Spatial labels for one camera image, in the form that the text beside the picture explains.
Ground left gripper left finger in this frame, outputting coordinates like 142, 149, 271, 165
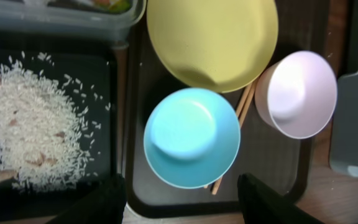
47, 174, 127, 224

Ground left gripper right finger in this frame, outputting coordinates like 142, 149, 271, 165
237, 173, 320, 224

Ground light blue bowl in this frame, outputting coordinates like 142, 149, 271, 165
143, 88, 241, 189

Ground rice and food scraps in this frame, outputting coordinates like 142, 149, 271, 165
0, 57, 101, 192

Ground green snack wrapper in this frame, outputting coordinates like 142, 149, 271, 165
75, 0, 132, 14

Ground black waste tray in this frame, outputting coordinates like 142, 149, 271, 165
0, 31, 117, 222

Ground wooden chopstick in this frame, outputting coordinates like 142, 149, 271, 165
210, 79, 259, 196
211, 84, 254, 195

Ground yellow plate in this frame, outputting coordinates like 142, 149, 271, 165
146, 0, 278, 93

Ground clear plastic bin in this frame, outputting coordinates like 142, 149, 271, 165
0, 1, 146, 42

